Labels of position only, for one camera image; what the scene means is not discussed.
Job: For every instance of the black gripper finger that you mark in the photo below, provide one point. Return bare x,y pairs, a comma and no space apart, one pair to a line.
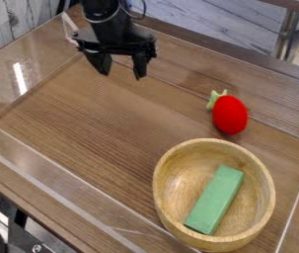
141,59
101,60

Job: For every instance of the clear acrylic tray walls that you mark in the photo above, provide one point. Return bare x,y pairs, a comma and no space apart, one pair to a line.
84,134

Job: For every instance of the red plush fruit green stem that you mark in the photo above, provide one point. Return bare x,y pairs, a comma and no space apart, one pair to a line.
231,113

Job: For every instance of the green rectangular block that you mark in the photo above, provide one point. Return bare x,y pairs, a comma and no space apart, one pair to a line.
217,197

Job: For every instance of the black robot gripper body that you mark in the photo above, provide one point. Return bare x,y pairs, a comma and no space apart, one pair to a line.
116,35

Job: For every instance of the metal stand in background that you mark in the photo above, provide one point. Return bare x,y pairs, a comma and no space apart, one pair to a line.
289,28

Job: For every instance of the black table leg bracket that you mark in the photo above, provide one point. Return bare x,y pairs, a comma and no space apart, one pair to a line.
22,241

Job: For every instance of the clear acrylic corner bracket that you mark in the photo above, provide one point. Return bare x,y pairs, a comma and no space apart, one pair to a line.
70,28

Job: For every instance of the wooden bowl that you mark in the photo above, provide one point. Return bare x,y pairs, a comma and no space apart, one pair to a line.
183,175

